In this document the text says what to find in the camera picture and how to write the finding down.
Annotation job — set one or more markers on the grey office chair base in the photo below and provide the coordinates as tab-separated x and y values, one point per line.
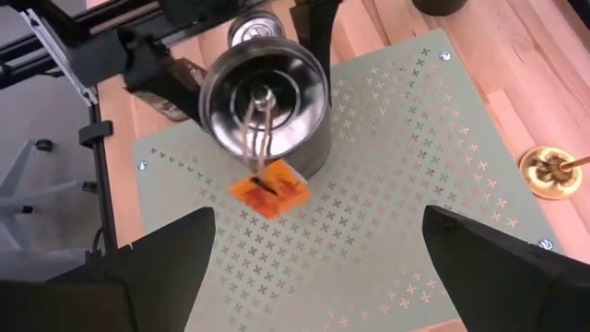
18	193

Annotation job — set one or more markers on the black aluminium table frame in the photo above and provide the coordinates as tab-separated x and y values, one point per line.
27	60

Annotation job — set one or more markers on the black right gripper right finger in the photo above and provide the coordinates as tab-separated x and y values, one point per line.
507	286

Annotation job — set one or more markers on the silver aluminium extrusion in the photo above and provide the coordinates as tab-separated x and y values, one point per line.
60	55

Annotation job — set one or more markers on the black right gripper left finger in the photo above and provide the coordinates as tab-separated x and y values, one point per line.
115	299

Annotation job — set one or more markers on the gold candlestick holder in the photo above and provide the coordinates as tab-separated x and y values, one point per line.
551	173

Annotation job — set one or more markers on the black table edge clamp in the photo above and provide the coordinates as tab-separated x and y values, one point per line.
94	133

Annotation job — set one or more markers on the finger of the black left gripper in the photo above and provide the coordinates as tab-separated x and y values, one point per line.
180	78
318	37

